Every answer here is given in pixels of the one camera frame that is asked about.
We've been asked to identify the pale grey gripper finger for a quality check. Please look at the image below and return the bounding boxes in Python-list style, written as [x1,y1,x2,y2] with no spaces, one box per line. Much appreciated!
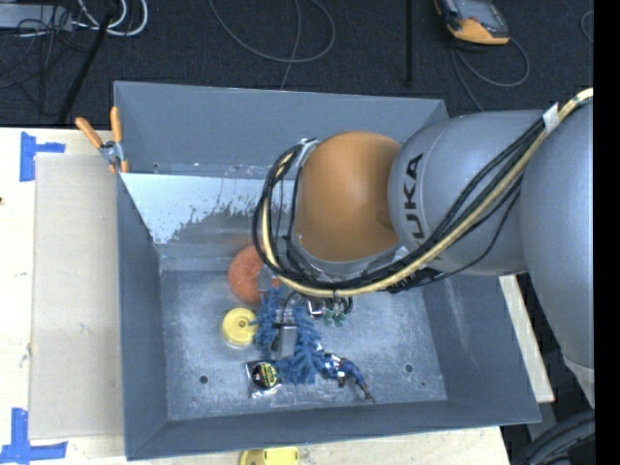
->
[273,307,298,359]

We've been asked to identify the blue shaggy cloth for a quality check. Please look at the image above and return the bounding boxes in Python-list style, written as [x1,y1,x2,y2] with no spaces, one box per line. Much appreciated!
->
[253,286,327,387]

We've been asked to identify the black and yellow packet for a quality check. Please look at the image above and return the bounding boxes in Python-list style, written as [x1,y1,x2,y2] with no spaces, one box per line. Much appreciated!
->
[244,358,283,399]

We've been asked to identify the blue and red toy figure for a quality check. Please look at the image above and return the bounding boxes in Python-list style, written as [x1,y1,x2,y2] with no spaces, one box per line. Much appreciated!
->
[317,351,377,404]

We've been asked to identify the grey metal bin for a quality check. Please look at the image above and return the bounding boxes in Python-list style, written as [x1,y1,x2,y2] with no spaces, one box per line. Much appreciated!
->
[112,80,543,460]

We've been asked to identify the pale wood flat board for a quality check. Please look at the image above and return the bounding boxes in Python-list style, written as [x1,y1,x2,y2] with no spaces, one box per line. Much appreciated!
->
[27,152,128,441]

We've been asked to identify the yellow ring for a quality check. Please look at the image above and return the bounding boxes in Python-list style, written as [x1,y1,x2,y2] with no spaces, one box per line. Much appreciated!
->
[221,306,259,349]

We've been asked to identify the orange ring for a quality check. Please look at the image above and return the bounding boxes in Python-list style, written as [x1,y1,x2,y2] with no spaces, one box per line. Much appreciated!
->
[227,244,283,306]

